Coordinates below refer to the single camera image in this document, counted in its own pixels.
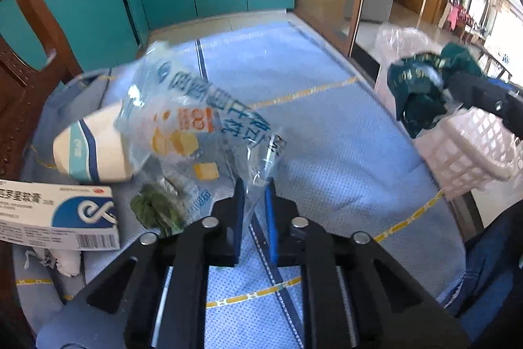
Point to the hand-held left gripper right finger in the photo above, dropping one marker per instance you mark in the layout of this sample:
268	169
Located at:
269	218

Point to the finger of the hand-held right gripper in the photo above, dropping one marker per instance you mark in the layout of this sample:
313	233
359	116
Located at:
482	95

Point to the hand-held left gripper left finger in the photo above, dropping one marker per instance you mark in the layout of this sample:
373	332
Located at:
239	206

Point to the white lattice wastebasket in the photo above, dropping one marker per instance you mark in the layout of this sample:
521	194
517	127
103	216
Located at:
470	152

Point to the dark green foil wrapper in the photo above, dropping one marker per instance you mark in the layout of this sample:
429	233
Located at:
421	103

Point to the clear printed plastic bag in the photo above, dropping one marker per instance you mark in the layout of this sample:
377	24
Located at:
184	87

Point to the pink chair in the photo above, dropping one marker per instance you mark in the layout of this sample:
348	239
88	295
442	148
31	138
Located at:
454	15

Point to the green vegetable scrap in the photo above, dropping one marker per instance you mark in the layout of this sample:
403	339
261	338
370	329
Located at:
153	208

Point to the blue checked cloth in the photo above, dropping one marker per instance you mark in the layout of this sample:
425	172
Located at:
327	136

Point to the white and blue paper cup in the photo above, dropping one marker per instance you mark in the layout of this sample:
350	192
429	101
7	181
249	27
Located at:
94	152

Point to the person's blue jeans leg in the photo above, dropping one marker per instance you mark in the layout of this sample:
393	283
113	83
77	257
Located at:
486	271

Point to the crumpled white tissue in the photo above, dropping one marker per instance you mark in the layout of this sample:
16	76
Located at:
65	261

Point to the white box with blue logo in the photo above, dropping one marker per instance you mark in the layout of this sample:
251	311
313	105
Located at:
49	222

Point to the carved wooden chair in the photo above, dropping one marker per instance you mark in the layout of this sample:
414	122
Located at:
24	87

